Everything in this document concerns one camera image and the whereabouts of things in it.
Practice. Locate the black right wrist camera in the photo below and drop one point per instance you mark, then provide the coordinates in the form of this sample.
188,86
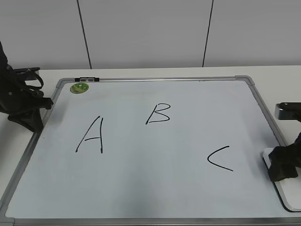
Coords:
288,111

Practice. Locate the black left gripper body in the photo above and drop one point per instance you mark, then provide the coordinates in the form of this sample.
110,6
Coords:
20,90

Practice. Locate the white board with grey frame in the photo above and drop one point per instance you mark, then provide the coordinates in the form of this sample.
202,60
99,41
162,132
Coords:
166,151

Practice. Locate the round green magnet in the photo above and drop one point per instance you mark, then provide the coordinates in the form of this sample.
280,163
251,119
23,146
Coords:
79,88

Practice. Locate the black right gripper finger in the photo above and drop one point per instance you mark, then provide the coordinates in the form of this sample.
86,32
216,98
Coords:
285,160

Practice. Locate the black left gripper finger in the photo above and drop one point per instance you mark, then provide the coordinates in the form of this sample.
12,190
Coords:
30,119
44,102

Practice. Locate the white board eraser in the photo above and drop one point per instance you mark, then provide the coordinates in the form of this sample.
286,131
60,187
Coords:
289,192

